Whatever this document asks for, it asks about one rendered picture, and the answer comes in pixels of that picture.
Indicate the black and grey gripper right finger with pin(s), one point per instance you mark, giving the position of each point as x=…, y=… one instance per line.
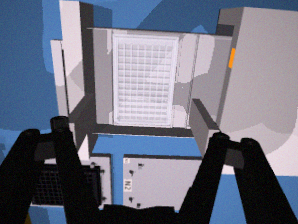
x=262, y=197

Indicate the blue bench mat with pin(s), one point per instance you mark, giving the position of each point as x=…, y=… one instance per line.
x=28, y=96

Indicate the black multi-well plate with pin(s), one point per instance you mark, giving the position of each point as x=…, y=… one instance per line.
x=48, y=190

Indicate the clear multiwell plate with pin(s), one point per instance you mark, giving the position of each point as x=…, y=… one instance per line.
x=143, y=98

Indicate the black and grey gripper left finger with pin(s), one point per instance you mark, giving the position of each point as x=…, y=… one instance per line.
x=21, y=169

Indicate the olive-brown open-top bin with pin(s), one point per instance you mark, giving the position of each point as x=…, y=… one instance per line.
x=28, y=220

